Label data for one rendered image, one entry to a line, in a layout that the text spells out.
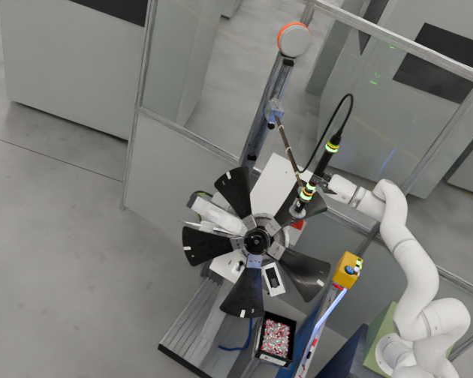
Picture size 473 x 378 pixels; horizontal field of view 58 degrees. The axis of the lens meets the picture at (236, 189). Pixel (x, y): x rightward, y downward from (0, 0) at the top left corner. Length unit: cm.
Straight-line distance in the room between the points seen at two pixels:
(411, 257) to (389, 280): 146
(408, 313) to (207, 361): 168
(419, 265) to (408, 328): 19
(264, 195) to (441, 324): 110
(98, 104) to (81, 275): 165
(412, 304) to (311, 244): 149
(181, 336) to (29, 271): 110
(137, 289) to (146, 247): 37
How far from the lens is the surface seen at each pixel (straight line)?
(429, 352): 160
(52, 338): 294
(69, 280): 315
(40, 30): 406
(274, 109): 216
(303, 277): 197
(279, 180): 221
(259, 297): 206
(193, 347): 288
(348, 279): 226
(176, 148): 291
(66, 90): 420
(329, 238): 277
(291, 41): 212
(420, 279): 140
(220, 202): 216
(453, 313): 149
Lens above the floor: 260
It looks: 40 degrees down
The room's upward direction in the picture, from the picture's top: 21 degrees clockwise
